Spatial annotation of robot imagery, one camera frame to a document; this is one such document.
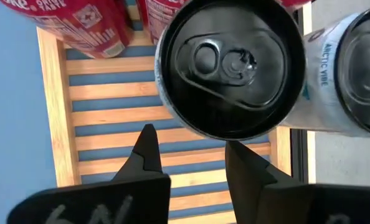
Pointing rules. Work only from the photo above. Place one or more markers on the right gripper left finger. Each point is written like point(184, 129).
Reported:
point(94, 205)

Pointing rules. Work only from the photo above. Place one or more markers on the wooden slatted shelf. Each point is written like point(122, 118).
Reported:
point(110, 90)

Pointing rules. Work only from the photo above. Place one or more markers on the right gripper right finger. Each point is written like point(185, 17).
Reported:
point(281, 205)

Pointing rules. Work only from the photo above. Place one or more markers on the white Celsius Arctic Vibe can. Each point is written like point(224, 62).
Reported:
point(322, 93)

